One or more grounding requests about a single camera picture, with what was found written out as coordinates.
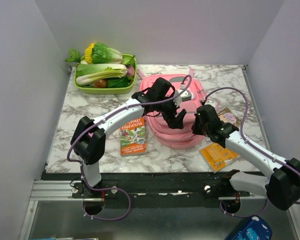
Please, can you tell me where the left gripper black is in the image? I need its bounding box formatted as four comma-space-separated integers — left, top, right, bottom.
155, 92, 186, 129

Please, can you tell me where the pink student backpack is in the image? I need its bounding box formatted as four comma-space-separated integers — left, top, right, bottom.
137, 70, 207, 150

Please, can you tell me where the illustrated picture book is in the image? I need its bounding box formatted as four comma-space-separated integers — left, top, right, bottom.
218, 107, 242, 128

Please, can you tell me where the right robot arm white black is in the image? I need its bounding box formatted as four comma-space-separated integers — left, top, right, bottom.
192, 104, 300, 211

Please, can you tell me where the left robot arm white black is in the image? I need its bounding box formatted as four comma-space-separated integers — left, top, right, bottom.
69, 75, 192, 198

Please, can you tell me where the orange yellow booklet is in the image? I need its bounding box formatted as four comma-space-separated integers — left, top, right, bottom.
199, 143, 239, 173

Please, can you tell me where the orange treehouse book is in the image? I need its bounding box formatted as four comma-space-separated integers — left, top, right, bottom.
119, 117, 147, 156

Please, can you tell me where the purple toy vegetable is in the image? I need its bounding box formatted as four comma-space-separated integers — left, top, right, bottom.
126, 65, 135, 77

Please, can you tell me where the brown toy mushroom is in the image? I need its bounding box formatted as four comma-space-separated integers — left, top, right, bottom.
93, 79, 108, 89

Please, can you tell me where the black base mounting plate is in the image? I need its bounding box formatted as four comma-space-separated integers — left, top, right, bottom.
41, 171, 283, 210

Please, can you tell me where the green plastic tray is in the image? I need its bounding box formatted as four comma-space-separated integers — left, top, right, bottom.
74, 54, 137, 95

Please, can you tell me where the upper toy cabbage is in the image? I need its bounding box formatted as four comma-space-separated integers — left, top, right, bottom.
91, 42, 123, 64

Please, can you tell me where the yellow artificial flower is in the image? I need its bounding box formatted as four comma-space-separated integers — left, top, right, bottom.
84, 43, 95, 64

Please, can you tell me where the blue pencil case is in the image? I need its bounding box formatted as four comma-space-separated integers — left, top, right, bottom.
225, 215, 273, 240

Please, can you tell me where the green artificial leaf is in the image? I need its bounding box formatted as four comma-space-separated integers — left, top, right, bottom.
64, 48, 82, 63

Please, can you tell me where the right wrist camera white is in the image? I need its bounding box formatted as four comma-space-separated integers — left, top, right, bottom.
201, 99, 218, 108

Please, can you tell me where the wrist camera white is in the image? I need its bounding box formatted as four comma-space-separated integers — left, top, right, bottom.
173, 83, 194, 107
201, 99, 218, 108

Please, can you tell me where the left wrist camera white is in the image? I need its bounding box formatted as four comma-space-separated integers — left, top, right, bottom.
173, 83, 194, 107

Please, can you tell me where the aluminium rail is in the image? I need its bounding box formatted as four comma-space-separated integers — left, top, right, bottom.
30, 180, 266, 202

